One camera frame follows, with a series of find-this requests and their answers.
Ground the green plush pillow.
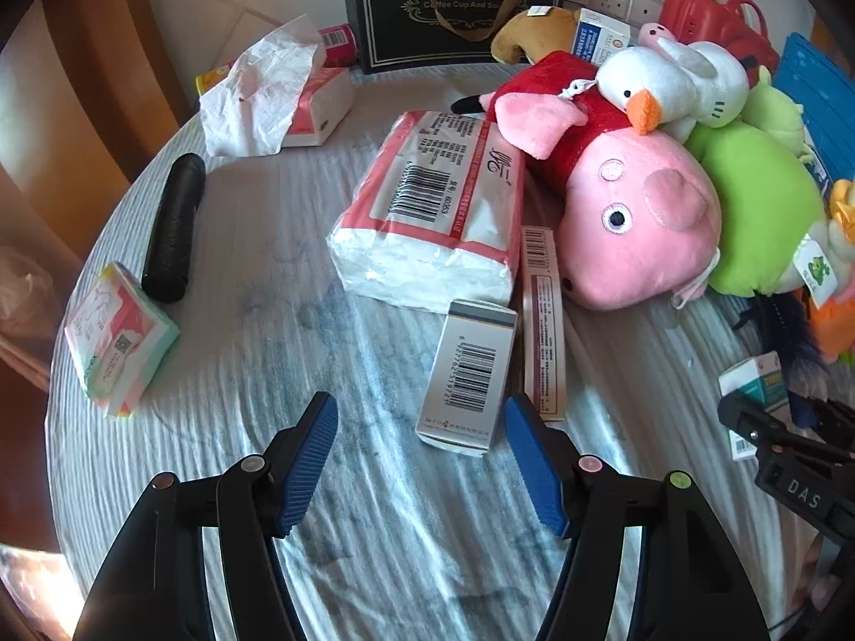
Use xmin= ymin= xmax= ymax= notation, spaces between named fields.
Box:
xmin=684 ymin=65 xmax=830 ymax=299

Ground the pink pig plush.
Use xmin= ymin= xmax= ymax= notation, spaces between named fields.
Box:
xmin=451 ymin=51 xmax=722 ymax=310

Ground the white duck plush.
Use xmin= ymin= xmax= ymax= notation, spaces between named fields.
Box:
xmin=594 ymin=39 xmax=749 ymax=140

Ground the large pink tissue pack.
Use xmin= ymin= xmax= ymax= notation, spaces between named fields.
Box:
xmin=328 ymin=110 xmax=525 ymax=314

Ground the small green white box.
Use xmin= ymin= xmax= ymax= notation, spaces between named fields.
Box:
xmin=717 ymin=351 xmax=791 ymax=462

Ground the small colourful tissue pack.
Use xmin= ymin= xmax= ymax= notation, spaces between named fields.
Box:
xmin=64 ymin=262 xmax=180 ymax=417

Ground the long pink narrow box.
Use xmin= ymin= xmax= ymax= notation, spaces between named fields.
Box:
xmin=522 ymin=226 xmax=566 ymax=423

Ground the white blue medicine box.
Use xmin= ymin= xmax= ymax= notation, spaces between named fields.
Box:
xmin=416 ymin=300 xmax=517 ymax=456

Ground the black rolled bag bundle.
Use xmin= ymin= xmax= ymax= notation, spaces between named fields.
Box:
xmin=142 ymin=153 xmax=206 ymax=304

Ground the blue plastic crate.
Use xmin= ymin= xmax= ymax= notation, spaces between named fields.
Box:
xmin=774 ymin=32 xmax=855 ymax=179

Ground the red bear suitcase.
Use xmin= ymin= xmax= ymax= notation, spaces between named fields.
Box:
xmin=659 ymin=0 xmax=780 ymax=85

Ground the white blue box behind plush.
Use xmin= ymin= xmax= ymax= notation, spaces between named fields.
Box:
xmin=571 ymin=7 xmax=631 ymax=67

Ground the brown plush toy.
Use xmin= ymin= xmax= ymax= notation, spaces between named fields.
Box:
xmin=490 ymin=6 xmax=581 ymax=64

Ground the open tissue pack with paper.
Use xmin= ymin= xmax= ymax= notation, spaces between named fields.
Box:
xmin=200 ymin=14 xmax=355 ymax=158

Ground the red cylindrical can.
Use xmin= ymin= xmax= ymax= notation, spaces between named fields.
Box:
xmin=319 ymin=24 xmax=358 ymax=68

